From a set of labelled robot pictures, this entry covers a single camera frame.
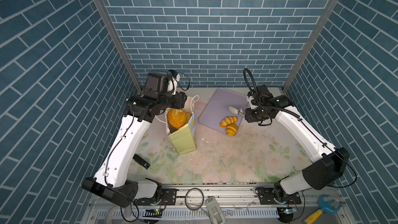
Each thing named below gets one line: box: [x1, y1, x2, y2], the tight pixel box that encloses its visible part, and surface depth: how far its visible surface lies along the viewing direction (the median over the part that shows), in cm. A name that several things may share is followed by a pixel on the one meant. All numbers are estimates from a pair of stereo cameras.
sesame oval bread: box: [167, 108, 188, 129], surface depth 77 cm
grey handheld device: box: [205, 196, 226, 224], surface depth 69 cm
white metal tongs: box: [228, 105, 246, 117], surface depth 89 cm
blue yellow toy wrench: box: [303, 194, 343, 224], surface depth 71 cm
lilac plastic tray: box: [197, 87, 249, 135], surface depth 114 cm
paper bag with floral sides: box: [165, 94, 200, 156], surface depth 74 cm
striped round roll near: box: [225, 123, 238, 137], surface depth 96 cm
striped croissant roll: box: [220, 116, 239, 128], surface depth 101 cm
